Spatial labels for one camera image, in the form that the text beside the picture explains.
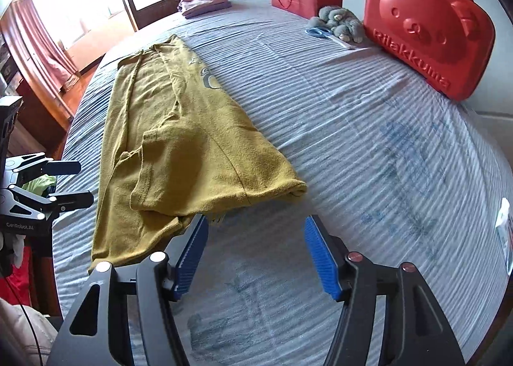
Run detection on grey plush toy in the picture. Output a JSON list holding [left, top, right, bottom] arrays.
[[308, 5, 365, 44]]

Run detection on pink curtain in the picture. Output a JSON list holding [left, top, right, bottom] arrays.
[[8, 0, 81, 91]]

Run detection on red bear suitcase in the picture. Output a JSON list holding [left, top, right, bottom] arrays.
[[363, 0, 497, 101]]

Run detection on blue handled scissors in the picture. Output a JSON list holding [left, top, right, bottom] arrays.
[[305, 27, 357, 50]]

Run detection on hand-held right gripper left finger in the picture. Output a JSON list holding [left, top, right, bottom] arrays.
[[56, 214, 210, 366]]

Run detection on black cable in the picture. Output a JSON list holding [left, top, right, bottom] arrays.
[[0, 266, 46, 366]]

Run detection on mustard yellow shirt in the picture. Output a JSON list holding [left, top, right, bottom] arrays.
[[89, 34, 308, 275]]

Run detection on small white packet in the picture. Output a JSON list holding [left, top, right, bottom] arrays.
[[495, 197, 513, 274]]

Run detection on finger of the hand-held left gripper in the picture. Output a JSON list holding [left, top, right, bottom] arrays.
[[46, 160, 82, 176], [48, 191, 94, 211]]

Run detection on folded purple garment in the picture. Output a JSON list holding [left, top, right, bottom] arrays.
[[178, 0, 232, 20]]

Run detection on red cloth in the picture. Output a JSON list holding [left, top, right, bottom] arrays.
[[7, 248, 38, 307]]

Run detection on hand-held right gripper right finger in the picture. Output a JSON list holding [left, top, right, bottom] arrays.
[[304, 214, 466, 366]]

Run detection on beige cushion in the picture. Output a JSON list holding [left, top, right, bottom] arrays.
[[0, 298, 59, 366]]

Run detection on green cloth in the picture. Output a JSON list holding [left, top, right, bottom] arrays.
[[22, 174, 57, 195]]

